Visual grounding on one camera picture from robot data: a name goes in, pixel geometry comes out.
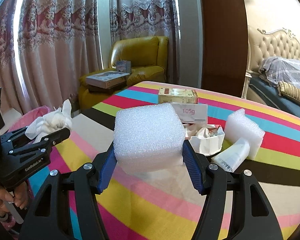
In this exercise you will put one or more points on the white paper packet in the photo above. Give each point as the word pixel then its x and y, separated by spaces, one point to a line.
pixel 204 138

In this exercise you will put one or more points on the large white foam block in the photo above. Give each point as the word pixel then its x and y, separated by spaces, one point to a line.
pixel 148 138

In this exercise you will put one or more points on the pink lined trash bin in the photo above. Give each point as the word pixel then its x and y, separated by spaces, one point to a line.
pixel 29 117

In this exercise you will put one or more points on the pink lace curtain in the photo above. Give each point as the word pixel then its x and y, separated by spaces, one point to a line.
pixel 46 46
pixel 140 18

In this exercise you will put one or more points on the pink lace curtain left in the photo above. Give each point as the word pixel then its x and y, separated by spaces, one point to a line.
pixel 46 46

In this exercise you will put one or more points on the beige tufted headboard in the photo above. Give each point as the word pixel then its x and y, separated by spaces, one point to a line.
pixel 263 44

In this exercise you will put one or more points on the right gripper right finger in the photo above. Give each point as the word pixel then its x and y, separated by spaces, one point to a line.
pixel 252 216

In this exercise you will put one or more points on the pink lace curtain right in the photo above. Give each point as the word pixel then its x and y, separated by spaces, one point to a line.
pixel 140 18

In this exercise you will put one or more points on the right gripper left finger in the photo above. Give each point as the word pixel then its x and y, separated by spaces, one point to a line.
pixel 49 214

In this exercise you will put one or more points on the white 105g box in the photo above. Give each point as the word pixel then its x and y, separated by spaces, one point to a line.
pixel 191 113

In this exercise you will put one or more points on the yellow leather armchair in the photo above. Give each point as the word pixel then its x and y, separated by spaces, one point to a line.
pixel 148 56

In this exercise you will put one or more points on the person's left hand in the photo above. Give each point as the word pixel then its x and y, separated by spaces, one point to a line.
pixel 20 198

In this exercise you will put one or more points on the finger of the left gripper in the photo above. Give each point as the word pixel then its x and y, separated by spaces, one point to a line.
pixel 14 139
pixel 49 141

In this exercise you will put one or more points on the white tissue wad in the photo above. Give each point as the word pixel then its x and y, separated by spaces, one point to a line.
pixel 51 122

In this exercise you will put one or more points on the small blue box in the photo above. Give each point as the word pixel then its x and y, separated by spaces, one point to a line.
pixel 123 66

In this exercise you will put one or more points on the white cosmetic tube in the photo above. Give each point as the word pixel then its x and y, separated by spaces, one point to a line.
pixel 231 158

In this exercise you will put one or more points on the brown wooden door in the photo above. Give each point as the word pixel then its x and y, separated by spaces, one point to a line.
pixel 225 46

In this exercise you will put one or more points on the gold striped pillow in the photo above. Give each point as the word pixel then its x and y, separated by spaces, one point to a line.
pixel 289 91

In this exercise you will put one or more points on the striped colourful tablecloth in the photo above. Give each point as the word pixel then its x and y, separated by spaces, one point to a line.
pixel 164 204

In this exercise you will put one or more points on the yellow medicine box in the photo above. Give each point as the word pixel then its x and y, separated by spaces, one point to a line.
pixel 177 95

